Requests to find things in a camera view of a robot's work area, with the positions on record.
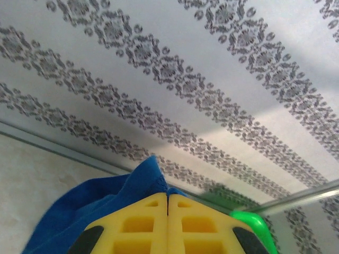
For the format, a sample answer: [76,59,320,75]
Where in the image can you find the blue printed t-shirt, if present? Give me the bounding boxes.
[22,155,191,254]

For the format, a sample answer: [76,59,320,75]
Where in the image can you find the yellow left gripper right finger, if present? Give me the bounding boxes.
[168,194,268,254]

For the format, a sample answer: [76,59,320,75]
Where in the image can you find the green plastic mesh basket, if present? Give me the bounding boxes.
[202,184,278,254]

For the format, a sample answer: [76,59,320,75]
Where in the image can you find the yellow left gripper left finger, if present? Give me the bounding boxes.
[68,194,168,254]

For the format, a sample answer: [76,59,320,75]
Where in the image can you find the aluminium table edge rail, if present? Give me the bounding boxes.
[0,120,234,215]

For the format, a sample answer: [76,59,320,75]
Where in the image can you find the aluminium corner post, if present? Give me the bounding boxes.
[258,179,339,215]

